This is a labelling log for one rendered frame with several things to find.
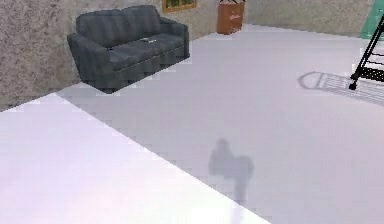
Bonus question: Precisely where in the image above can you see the dark grey sofa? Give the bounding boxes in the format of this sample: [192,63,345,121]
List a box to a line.
[66,4,191,94]

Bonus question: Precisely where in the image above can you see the brown paper bag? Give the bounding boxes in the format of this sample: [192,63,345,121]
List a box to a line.
[216,0,247,36]

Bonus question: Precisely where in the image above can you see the black metal rack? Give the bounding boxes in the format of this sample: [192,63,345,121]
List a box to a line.
[348,13,384,91]

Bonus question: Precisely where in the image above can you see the teal door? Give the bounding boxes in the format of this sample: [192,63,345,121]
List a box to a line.
[359,0,384,41]

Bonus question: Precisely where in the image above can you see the framed picture with gold frame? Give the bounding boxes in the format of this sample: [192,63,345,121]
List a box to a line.
[161,0,198,14]

